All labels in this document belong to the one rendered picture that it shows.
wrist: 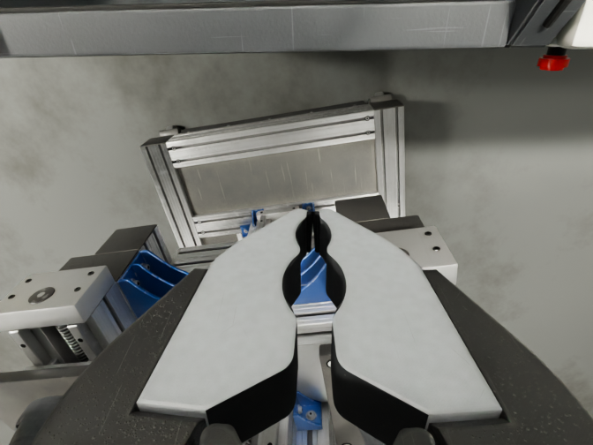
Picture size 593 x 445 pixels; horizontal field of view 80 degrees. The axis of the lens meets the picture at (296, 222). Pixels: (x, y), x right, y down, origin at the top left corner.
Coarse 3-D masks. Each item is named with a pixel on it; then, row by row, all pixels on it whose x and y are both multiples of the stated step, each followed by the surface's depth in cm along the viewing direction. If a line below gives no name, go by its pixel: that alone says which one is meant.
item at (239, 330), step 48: (240, 240) 11; (288, 240) 11; (240, 288) 9; (288, 288) 10; (192, 336) 7; (240, 336) 7; (288, 336) 7; (192, 384) 6; (240, 384) 6; (288, 384) 7; (240, 432) 7
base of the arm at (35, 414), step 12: (48, 396) 50; (60, 396) 50; (36, 408) 49; (48, 408) 49; (24, 420) 48; (36, 420) 48; (24, 432) 47; (36, 432) 47; (12, 444) 47; (24, 444) 46
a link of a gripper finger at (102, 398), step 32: (192, 288) 9; (160, 320) 8; (128, 352) 7; (160, 352) 7; (96, 384) 7; (128, 384) 7; (64, 416) 6; (96, 416) 6; (128, 416) 6; (160, 416) 6
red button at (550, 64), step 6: (552, 48) 47; (558, 48) 47; (564, 48) 46; (546, 54) 48; (552, 54) 47; (558, 54) 47; (564, 54) 47; (540, 60) 48; (546, 60) 47; (552, 60) 47; (558, 60) 47; (564, 60) 47; (540, 66) 48; (546, 66) 48; (552, 66) 47; (558, 66) 47; (564, 66) 47
